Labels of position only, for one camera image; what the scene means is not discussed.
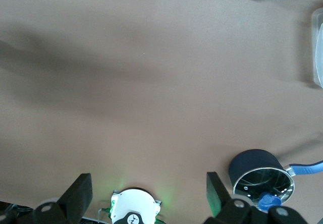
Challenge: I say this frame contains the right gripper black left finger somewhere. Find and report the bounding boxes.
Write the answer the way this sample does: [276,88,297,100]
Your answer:
[0,173,93,224]

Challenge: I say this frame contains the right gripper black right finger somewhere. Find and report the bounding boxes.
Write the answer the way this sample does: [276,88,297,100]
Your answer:
[204,171,307,224]

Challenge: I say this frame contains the clear plastic food container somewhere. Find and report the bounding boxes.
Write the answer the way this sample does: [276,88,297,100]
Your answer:
[311,7,323,88]

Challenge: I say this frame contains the black saucepan with blue handle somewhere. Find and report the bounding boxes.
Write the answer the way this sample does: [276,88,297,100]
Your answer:
[228,149,323,209]

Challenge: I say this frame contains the brown table cloth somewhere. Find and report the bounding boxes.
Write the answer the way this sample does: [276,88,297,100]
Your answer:
[0,0,323,224]

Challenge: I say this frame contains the glass lid with blue knob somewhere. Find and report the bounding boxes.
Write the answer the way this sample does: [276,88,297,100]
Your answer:
[233,167,295,212]

